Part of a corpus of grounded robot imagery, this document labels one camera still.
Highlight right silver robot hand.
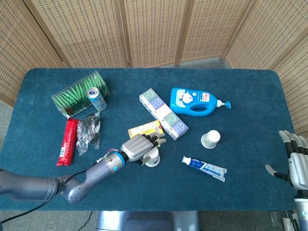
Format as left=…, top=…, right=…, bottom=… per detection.
left=265, top=130, right=308, bottom=191

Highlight yellow flat box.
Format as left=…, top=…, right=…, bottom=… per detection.
left=128, top=120, right=165, bottom=139

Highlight clear box green tea bags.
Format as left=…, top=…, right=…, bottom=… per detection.
left=51, top=70, right=111, bottom=118

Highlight red snack package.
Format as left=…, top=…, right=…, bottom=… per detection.
left=56, top=117, right=79, bottom=167

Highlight crumpled clear plastic wrapper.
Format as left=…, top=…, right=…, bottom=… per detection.
left=76, top=111, right=101, bottom=156

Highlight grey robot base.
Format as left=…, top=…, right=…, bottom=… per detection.
left=96, top=211, right=200, bottom=231

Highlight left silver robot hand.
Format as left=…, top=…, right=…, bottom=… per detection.
left=120, top=134, right=167, bottom=167

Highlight dark blue table cloth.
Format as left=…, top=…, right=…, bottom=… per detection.
left=0, top=67, right=303, bottom=212

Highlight woven folding screen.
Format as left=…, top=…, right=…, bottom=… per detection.
left=0, top=0, right=308, bottom=161

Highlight long pastel tissue pack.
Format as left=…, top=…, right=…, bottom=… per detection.
left=139, top=88, right=190, bottom=141

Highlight blue detergent pump bottle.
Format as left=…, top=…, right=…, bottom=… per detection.
left=169, top=87, right=232, bottom=117

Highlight light blue drink can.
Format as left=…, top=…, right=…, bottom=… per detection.
left=86, top=87, right=107, bottom=112

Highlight blue white toothpaste tube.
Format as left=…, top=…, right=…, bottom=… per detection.
left=181, top=155, right=228, bottom=183

